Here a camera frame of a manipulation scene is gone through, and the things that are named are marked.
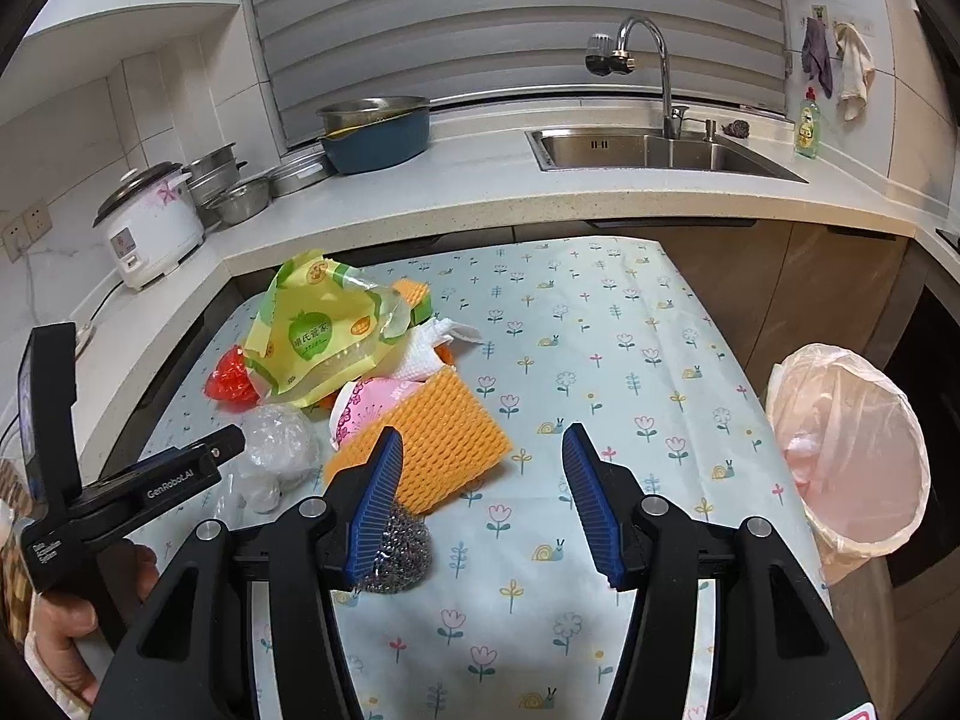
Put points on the purple hanging cloth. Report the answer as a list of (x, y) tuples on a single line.
[(817, 56)]

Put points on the steel steamer pot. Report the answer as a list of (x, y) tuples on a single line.
[(214, 169)]

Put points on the white wall outlet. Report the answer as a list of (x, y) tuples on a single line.
[(35, 219), (13, 241)]

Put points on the brown base cabinet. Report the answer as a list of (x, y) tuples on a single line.
[(787, 292)]

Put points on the white rice cooker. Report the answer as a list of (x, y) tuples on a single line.
[(150, 232)]

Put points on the bin with pink bag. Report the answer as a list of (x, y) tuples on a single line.
[(847, 465)]

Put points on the floral printed tablecloth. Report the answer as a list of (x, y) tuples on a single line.
[(600, 360)]

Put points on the blue plastic basin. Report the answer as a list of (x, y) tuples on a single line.
[(379, 150)]

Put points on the yellow green plastic bag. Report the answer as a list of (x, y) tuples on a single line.
[(315, 337)]

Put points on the white paper tissue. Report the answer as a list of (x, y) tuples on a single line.
[(420, 360)]

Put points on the chrome soap pump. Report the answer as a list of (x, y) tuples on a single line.
[(709, 131)]

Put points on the clear crumpled plastic bag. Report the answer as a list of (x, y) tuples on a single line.
[(274, 435)]

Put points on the green dish soap bottle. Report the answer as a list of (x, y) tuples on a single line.
[(807, 127)]

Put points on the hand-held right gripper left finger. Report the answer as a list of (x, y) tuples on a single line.
[(379, 495)]

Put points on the steel flat pan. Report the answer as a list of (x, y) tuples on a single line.
[(300, 172)]

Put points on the red plastic wrapper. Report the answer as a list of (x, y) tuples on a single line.
[(229, 382)]

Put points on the stainless steel sink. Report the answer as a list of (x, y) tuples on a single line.
[(645, 154)]

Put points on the orange green sponge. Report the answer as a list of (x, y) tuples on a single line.
[(416, 296)]

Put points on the chrome kitchen faucet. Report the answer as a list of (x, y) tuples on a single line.
[(664, 52)]

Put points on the orange foam net sleeve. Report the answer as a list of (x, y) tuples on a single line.
[(442, 435)]

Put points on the pink white paper cup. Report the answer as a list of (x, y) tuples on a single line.
[(375, 401)]

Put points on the steel mixing bowl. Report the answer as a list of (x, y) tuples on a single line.
[(240, 202)]

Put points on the large steel bowl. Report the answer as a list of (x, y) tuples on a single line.
[(371, 109)]

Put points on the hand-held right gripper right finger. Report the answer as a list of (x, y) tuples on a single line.
[(592, 510)]

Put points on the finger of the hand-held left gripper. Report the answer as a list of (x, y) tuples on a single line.
[(221, 444)]

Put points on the white hanging cloth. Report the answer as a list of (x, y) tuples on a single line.
[(855, 67)]

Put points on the dark dish scrubber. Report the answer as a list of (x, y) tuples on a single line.
[(739, 129)]

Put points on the steel wool scourer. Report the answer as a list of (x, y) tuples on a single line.
[(401, 547)]

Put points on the person's left hand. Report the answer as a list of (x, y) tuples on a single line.
[(64, 622)]

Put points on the grey window blind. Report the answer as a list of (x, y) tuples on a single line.
[(487, 15)]

